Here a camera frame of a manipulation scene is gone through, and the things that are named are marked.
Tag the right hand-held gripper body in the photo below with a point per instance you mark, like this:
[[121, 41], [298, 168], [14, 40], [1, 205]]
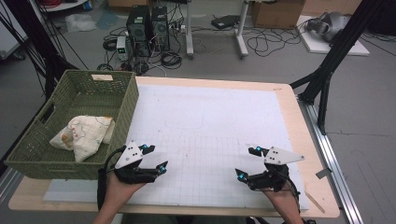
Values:
[[280, 155]]

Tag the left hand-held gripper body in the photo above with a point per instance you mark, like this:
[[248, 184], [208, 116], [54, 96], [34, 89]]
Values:
[[129, 155]]

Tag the cream printed cloth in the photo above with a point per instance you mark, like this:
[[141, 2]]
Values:
[[84, 137]]

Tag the green woven basket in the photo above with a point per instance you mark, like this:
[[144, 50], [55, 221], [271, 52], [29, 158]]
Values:
[[87, 102]]

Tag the person's left hand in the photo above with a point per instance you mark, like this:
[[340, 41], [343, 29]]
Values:
[[118, 193]]

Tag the person's right hand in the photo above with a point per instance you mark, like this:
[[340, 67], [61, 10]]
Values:
[[285, 199]]

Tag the grey tape piece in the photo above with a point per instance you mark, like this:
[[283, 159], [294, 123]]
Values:
[[323, 173]]

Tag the thin wooden stick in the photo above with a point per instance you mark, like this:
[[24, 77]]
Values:
[[315, 202]]

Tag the white grid mat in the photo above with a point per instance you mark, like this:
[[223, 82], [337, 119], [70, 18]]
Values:
[[202, 124]]

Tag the small white power supply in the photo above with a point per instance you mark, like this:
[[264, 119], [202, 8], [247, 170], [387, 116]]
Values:
[[121, 48]]

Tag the white floor board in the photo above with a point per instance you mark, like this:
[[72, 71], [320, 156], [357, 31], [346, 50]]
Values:
[[317, 45]]

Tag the black computer tower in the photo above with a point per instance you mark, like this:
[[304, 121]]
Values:
[[138, 28], [160, 28]]

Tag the flat black box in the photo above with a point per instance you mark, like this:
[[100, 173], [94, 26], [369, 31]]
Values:
[[225, 21]]

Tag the teal floor sheet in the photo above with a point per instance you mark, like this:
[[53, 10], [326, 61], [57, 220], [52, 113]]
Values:
[[107, 20]]

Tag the brown cardboard box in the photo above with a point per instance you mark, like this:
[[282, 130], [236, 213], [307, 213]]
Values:
[[277, 14]]

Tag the grey headset device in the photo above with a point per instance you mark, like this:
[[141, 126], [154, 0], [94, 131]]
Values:
[[330, 25]]

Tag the clear plastic bag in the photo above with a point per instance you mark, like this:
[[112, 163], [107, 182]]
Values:
[[80, 22]]

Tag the white cabinet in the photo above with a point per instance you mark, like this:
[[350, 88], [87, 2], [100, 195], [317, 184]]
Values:
[[9, 40]]

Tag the aluminium rail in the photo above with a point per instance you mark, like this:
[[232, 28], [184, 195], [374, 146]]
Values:
[[7, 183], [330, 155]]

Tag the black metal frame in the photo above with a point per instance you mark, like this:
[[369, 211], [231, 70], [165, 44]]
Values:
[[336, 53], [37, 37]]

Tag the white desk frame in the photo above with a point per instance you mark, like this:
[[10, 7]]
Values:
[[189, 31]]

